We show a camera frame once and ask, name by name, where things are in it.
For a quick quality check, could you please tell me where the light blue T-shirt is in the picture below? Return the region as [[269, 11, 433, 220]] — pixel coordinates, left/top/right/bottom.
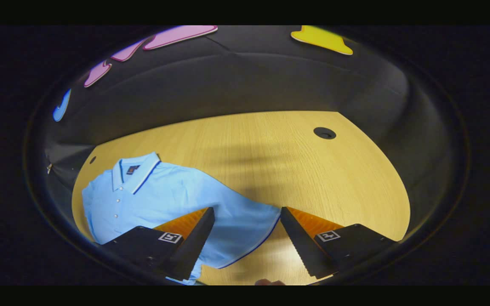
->
[[82, 152, 281, 286]]

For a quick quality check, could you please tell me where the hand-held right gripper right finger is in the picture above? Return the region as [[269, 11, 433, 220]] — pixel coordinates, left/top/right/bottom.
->
[[280, 207, 399, 280]]

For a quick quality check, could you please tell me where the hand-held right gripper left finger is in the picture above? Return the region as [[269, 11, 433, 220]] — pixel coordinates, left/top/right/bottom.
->
[[100, 207, 216, 282]]

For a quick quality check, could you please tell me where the black backdrop cloth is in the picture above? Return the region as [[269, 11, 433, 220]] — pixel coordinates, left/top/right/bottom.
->
[[32, 25, 462, 255]]

